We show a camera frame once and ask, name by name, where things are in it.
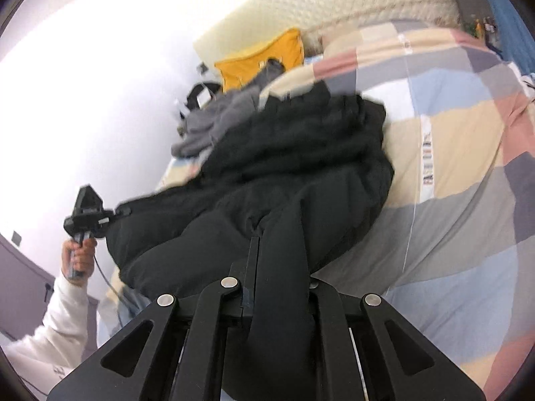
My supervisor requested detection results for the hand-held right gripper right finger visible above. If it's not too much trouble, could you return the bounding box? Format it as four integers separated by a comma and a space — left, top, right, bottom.
308, 279, 488, 401

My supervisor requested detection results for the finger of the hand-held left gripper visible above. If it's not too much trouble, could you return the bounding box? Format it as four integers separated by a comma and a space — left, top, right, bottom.
74, 184, 131, 223

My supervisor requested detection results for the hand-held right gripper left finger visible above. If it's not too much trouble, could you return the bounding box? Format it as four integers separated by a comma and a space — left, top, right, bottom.
48, 237, 260, 401

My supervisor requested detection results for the black puffer jacket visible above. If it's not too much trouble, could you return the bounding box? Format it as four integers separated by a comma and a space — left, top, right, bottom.
105, 79, 396, 401

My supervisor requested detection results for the person's left forearm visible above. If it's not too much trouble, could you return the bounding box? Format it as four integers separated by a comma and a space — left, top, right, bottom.
0, 271, 90, 389

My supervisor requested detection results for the person's left hand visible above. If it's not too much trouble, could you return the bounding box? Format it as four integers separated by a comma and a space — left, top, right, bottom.
62, 236, 98, 288

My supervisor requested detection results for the grey door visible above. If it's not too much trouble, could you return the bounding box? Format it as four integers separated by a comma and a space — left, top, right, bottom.
0, 232, 101, 352

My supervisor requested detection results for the grey fleece robe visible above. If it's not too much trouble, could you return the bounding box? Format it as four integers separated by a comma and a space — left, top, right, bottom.
171, 59, 285, 159

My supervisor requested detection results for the black bag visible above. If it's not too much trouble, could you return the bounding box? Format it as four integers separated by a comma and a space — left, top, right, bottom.
186, 83, 222, 111

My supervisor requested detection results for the checked pastel blanket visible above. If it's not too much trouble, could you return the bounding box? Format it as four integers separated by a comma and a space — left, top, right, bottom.
100, 19, 535, 401

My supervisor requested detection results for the yellow pillow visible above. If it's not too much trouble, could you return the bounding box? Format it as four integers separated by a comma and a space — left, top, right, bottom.
214, 28, 305, 95

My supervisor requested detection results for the row of small bottles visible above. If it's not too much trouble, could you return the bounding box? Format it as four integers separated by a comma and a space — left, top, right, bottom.
468, 14, 500, 46

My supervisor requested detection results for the black cable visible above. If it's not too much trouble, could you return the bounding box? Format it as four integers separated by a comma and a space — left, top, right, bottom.
93, 254, 126, 326

